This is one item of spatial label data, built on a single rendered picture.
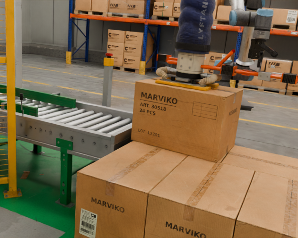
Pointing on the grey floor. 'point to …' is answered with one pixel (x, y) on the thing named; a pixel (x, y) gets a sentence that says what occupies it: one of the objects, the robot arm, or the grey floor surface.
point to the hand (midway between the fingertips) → (258, 73)
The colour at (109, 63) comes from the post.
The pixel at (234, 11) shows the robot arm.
